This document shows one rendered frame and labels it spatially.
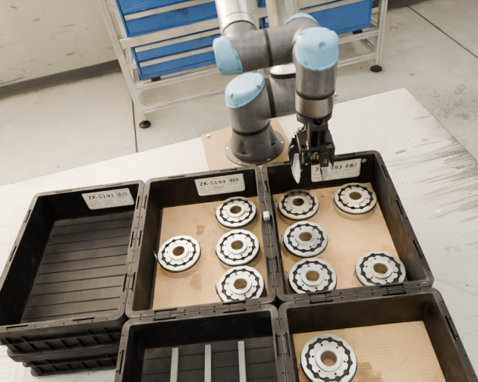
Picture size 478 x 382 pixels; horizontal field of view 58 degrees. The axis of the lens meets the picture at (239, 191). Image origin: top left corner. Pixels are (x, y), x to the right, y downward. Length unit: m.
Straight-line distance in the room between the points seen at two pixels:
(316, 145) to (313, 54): 0.19
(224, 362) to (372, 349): 0.29
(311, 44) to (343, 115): 0.88
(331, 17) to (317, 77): 2.17
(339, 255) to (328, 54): 0.47
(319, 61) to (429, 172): 0.74
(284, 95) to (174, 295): 0.61
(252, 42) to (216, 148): 0.58
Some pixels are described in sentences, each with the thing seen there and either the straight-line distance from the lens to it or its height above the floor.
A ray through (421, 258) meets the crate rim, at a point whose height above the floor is 0.93.
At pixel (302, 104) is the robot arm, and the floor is 1.18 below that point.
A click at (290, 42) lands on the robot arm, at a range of 0.88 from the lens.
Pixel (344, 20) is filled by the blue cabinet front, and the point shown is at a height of 0.41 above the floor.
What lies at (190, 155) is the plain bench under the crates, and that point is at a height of 0.70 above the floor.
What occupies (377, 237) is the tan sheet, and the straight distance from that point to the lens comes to 1.08.
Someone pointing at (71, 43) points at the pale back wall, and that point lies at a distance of 3.71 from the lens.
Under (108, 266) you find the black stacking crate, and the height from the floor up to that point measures 0.83.
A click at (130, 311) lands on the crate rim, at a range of 0.91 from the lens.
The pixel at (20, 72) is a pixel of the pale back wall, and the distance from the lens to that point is 3.88.
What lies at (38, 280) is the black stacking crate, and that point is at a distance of 1.19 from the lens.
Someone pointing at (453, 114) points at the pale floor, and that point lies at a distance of 2.93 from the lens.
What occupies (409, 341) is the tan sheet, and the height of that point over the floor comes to 0.83.
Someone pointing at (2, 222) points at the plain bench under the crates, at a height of 0.70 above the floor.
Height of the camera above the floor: 1.67
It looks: 45 degrees down
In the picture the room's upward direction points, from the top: 10 degrees counter-clockwise
